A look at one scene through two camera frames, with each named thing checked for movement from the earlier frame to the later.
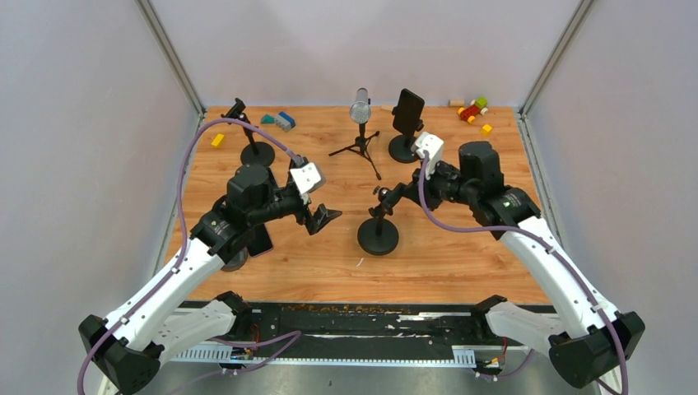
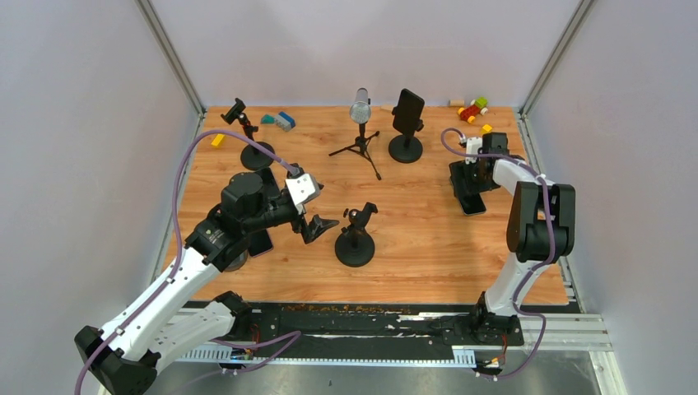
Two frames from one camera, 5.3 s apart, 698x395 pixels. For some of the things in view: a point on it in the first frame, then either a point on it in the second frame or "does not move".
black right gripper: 412,190 -> 459,170
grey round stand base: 237,262 does not move
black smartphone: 260,242 does not move
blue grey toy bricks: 285,122 does not move
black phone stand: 379,235 -> 355,246
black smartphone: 409,111 does not move
